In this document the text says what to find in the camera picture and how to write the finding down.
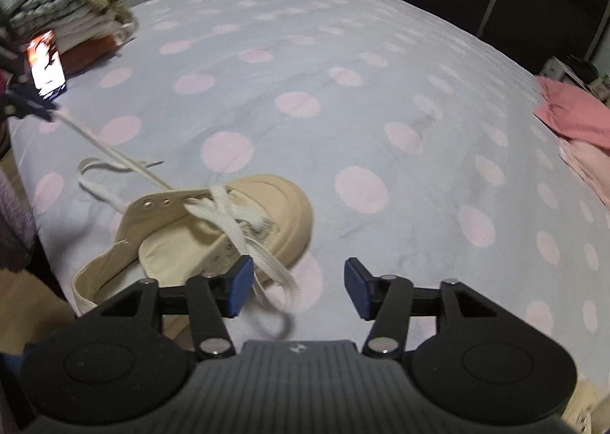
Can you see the blue pink-dotted bed blanket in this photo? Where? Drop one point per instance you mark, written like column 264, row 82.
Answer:
column 381, row 81

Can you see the light pink pillow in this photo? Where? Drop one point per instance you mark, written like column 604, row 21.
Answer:
column 588, row 167

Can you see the smartphone with lit screen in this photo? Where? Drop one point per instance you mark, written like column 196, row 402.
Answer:
column 46, row 65

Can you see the rust folded garment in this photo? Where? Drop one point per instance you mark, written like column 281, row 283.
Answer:
column 88, row 55

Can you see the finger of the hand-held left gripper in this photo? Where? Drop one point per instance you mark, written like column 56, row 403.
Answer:
column 12, row 63
column 28, row 104

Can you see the pink folded cloth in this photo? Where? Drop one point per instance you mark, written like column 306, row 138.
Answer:
column 576, row 110

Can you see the cluttered bedside stand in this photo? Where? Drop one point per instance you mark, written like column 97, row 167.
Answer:
column 576, row 74

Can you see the purple fuzzy garment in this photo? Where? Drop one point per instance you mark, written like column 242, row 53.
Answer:
column 14, row 224

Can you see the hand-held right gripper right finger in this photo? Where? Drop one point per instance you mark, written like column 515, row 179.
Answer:
column 357, row 286

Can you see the tan folded garment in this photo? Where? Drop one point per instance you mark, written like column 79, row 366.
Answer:
column 112, row 7

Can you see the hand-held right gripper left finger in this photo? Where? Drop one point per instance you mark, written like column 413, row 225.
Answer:
column 240, row 286

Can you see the white shoelace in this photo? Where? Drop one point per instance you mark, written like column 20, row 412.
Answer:
column 271, row 265

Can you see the white folded garment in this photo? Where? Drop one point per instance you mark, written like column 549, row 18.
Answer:
column 90, row 31

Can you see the beige canvas shoe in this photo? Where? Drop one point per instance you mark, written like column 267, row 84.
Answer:
column 581, row 410
column 286, row 205

